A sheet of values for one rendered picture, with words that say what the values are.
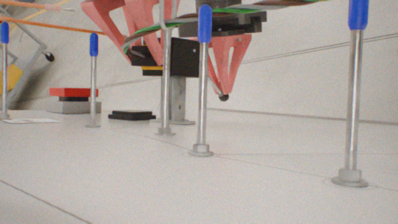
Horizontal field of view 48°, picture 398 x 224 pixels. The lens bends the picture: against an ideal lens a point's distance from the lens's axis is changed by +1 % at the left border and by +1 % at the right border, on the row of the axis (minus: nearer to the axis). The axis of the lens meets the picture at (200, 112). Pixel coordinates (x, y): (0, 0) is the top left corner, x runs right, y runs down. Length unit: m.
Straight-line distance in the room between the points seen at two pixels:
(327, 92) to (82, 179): 1.83
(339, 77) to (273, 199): 1.87
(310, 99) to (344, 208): 1.86
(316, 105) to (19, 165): 1.80
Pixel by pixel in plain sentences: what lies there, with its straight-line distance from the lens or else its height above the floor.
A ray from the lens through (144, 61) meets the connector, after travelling 0.45.
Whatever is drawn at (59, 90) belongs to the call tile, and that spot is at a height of 1.13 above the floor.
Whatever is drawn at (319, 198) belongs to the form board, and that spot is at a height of 1.20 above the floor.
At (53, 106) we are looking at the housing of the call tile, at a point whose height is 1.12.
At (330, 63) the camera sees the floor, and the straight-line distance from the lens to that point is 2.11.
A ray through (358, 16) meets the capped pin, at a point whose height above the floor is 1.22.
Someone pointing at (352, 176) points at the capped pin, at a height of 1.18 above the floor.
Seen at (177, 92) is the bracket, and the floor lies 1.10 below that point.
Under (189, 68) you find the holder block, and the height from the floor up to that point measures 1.11.
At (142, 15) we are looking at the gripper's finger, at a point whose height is 1.20.
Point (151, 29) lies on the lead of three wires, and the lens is 0.37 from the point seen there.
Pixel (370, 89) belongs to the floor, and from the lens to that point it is 1.91.
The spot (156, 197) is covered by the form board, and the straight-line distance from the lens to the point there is 0.16.
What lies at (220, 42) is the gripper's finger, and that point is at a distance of 0.53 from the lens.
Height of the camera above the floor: 1.34
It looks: 34 degrees down
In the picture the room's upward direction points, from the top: 45 degrees counter-clockwise
